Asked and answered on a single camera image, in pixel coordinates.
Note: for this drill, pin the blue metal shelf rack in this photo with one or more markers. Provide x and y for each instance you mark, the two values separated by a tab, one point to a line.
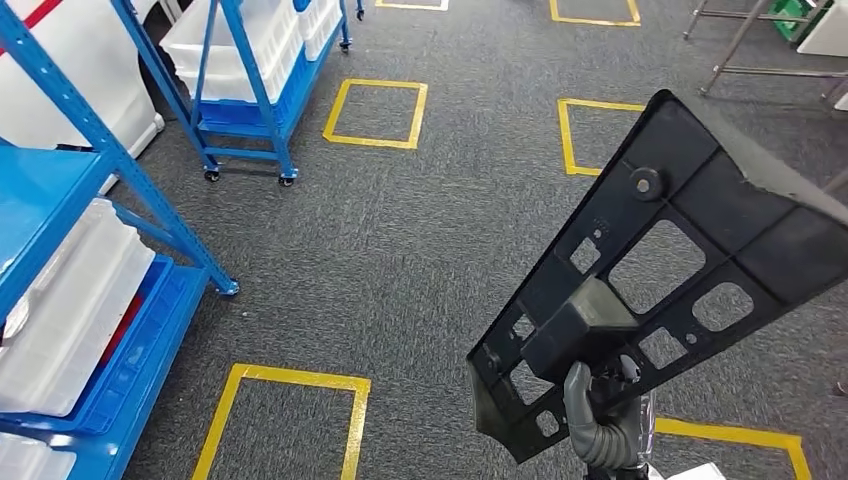
40	192

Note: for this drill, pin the yellow floor tape square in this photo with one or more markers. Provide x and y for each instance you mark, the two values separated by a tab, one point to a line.
298	379
411	6
596	22
378	83

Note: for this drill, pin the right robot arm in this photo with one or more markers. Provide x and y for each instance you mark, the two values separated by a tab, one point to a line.
606	447

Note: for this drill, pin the green plastic crate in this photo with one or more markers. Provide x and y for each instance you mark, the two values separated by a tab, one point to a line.
792	16

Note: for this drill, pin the red barrier belt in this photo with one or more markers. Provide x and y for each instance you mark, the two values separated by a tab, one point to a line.
36	16

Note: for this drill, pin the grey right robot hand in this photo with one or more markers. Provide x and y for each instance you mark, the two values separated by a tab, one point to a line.
578	391

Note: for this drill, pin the blue wheeled shelf rack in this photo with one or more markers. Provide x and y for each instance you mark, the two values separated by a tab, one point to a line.
260	99

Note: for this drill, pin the steel side table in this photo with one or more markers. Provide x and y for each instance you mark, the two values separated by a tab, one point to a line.
782	71

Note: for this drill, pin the black plastic plate frame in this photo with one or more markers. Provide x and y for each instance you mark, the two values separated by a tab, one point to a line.
715	179

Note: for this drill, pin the blue plastic crate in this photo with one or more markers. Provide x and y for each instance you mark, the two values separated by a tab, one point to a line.
232	112
132	397

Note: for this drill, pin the white car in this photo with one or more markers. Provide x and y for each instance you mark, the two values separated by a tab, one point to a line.
112	79

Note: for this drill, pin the red item in crate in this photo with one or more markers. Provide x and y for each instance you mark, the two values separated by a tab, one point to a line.
122	324

